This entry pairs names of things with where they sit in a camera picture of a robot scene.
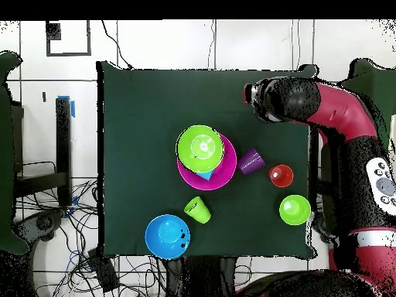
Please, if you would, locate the purple cup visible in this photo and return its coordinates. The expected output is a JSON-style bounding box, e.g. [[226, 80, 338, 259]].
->
[[237, 147, 267, 176]]

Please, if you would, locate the large green bowl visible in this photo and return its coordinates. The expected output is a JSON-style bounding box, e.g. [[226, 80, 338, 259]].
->
[[176, 124, 225, 174]]

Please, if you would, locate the large pink bowl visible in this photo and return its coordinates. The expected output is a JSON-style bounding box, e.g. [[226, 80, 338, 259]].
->
[[176, 132, 238, 192]]

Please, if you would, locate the orange red cup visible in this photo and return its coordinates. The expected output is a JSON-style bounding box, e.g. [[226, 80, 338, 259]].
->
[[268, 164, 295, 189]]

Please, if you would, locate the blue cup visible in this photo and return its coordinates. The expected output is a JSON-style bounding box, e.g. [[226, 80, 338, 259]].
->
[[194, 169, 215, 182]]

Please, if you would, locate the small green bowl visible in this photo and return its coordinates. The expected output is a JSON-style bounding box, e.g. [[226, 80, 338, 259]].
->
[[278, 194, 312, 227]]

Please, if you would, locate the green cup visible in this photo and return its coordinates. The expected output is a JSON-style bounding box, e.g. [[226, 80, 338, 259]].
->
[[183, 195, 213, 225]]

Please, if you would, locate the large blue bowl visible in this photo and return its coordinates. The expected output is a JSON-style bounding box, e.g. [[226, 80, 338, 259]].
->
[[144, 213, 192, 260]]

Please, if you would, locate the stack of white boxes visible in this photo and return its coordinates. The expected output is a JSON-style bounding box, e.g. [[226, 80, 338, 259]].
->
[[389, 114, 396, 149]]

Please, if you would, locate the dark green tablecloth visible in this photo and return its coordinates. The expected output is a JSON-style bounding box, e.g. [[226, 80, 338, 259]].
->
[[96, 60, 317, 259]]

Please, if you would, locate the green cloth side table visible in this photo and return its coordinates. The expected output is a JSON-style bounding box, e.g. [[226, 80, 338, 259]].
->
[[0, 50, 30, 256], [338, 58, 396, 149]]

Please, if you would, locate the grey chair base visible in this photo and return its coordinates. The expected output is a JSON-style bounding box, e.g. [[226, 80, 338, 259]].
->
[[312, 211, 338, 244], [13, 208, 66, 242]]

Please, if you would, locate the black metal stand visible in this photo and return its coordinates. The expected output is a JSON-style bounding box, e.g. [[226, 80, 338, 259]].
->
[[13, 96, 73, 207]]

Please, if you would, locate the black power strip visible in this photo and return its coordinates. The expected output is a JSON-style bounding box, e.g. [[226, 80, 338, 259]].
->
[[87, 248, 120, 293]]

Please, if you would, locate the black box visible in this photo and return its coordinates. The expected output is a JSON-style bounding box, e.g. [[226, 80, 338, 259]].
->
[[10, 103, 25, 174]]

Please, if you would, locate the thin dark cable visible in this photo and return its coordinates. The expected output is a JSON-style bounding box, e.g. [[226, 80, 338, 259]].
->
[[207, 19, 217, 70]]

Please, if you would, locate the black cable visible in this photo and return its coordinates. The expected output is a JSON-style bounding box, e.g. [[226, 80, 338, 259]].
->
[[101, 19, 135, 70]]

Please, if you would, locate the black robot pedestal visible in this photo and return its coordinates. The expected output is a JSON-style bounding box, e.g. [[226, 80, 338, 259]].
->
[[163, 255, 238, 297]]

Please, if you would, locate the tangle of cables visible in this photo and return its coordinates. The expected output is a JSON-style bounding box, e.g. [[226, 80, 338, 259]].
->
[[13, 160, 162, 297]]

